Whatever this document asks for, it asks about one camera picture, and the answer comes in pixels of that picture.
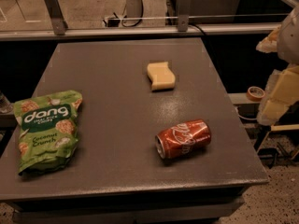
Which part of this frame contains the white cable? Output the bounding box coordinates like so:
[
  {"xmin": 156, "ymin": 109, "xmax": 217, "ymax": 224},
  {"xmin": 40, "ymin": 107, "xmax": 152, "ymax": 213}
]
[{"xmin": 235, "ymin": 105, "xmax": 260, "ymax": 121}]

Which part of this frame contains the orange tape roll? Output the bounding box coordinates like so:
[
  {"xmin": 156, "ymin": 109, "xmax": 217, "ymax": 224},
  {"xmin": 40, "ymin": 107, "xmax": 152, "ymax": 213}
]
[{"xmin": 246, "ymin": 86, "xmax": 265, "ymax": 102}]

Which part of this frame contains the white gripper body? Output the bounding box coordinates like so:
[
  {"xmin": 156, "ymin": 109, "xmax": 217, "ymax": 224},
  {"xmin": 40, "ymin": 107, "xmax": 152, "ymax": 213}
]
[{"xmin": 278, "ymin": 7, "xmax": 299, "ymax": 64}]

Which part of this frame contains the metal rail bracket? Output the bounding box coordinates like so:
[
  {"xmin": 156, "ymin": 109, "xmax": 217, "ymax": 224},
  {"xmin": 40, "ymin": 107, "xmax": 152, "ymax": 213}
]
[
  {"xmin": 44, "ymin": 0, "xmax": 68, "ymax": 35},
  {"xmin": 177, "ymin": 0, "xmax": 191, "ymax": 32}
]

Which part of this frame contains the green rice chip bag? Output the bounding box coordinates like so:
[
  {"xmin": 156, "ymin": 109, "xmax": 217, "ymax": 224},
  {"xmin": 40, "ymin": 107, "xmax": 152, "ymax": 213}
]
[{"xmin": 13, "ymin": 90, "xmax": 83, "ymax": 175}]

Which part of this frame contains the right metal rail bracket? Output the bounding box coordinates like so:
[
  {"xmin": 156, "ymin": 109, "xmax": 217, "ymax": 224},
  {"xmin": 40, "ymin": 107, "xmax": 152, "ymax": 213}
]
[{"xmin": 177, "ymin": 0, "xmax": 191, "ymax": 32}]

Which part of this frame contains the left metal rail bracket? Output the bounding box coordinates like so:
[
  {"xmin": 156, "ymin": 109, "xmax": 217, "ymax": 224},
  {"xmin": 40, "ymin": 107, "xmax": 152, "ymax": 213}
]
[{"xmin": 44, "ymin": 0, "xmax": 68, "ymax": 35}]

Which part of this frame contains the yellow sponge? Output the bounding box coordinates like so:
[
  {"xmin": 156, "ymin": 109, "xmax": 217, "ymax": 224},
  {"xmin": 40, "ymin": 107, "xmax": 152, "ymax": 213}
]
[{"xmin": 147, "ymin": 62, "xmax": 176, "ymax": 91}]

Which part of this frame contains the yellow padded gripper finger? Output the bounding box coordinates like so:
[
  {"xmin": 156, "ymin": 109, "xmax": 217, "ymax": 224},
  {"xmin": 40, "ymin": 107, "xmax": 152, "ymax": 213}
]
[
  {"xmin": 257, "ymin": 64, "xmax": 299, "ymax": 126},
  {"xmin": 256, "ymin": 27, "xmax": 280, "ymax": 53}
]

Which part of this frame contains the red coca-cola can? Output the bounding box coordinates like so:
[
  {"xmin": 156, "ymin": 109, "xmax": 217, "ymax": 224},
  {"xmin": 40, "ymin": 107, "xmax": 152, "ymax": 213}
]
[{"xmin": 155, "ymin": 119, "xmax": 211, "ymax": 159}]

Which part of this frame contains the metal guard rail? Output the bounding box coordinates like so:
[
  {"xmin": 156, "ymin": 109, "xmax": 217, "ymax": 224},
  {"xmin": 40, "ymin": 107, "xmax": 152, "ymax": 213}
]
[{"xmin": 0, "ymin": 22, "xmax": 279, "ymax": 41}]

